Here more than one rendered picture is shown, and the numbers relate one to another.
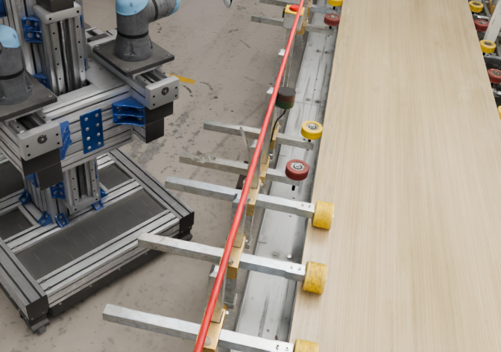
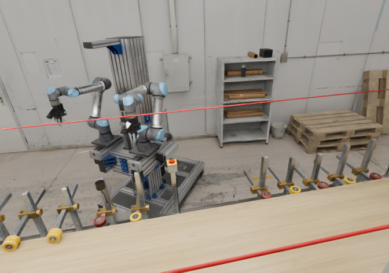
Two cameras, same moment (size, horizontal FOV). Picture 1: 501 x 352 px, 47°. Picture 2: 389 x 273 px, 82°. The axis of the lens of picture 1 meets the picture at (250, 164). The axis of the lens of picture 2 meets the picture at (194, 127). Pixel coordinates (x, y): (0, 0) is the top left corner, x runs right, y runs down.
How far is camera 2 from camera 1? 2.38 m
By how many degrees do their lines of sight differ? 62
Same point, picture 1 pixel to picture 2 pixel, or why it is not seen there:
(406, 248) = not seen: outside the picture
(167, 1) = (151, 135)
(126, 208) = (152, 207)
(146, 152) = (206, 202)
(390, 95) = (189, 244)
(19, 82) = (102, 136)
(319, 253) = (35, 244)
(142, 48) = (139, 146)
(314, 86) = not seen: hidden behind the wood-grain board
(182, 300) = not seen: hidden behind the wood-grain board
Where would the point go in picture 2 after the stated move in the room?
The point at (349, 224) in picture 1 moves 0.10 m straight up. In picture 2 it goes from (54, 251) to (49, 240)
